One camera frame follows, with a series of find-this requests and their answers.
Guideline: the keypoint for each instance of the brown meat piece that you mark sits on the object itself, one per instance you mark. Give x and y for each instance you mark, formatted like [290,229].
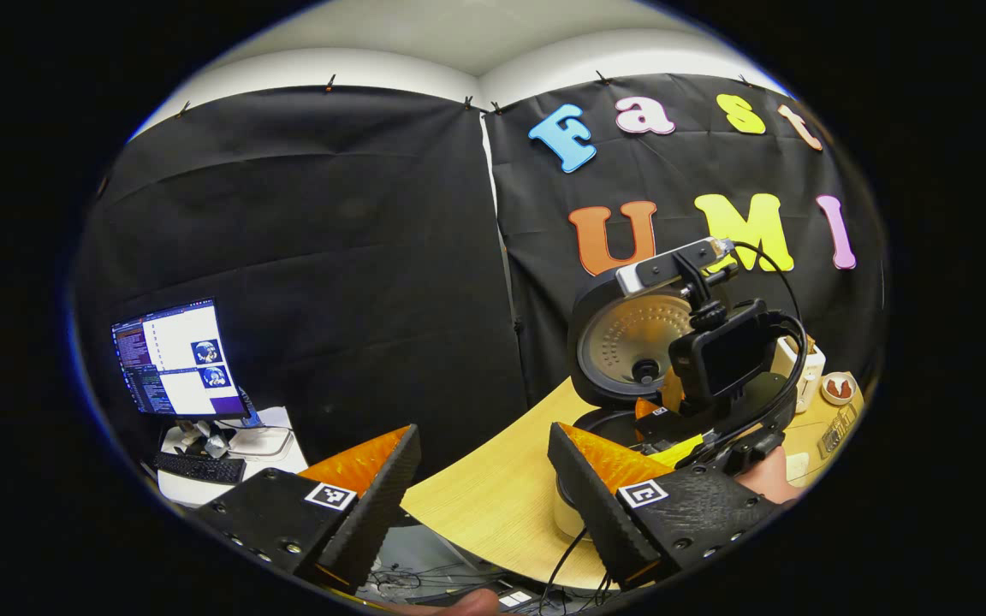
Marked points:
[840,389]

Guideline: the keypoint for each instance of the white round plate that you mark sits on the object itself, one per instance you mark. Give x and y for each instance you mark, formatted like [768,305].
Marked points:
[840,400]

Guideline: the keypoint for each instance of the black rice cooker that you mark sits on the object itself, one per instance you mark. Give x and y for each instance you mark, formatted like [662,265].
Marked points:
[621,342]

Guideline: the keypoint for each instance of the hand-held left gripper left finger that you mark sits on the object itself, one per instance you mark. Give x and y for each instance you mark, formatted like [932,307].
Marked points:
[373,513]

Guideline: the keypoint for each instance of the computer monitor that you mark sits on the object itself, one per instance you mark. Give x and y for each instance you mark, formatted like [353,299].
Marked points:
[176,359]

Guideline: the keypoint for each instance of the white side desk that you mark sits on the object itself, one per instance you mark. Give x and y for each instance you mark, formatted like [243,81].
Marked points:
[270,445]

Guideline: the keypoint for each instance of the white toaster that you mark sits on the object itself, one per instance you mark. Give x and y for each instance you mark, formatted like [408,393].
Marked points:
[805,376]

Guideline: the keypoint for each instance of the black keyboard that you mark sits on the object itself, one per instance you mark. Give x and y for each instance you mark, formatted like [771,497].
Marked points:
[198,468]

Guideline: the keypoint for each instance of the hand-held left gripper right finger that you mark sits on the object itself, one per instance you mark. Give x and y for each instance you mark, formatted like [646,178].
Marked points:
[600,513]

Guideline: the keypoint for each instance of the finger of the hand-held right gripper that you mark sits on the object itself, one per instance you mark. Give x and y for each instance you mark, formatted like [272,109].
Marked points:
[672,389]
[647,409]

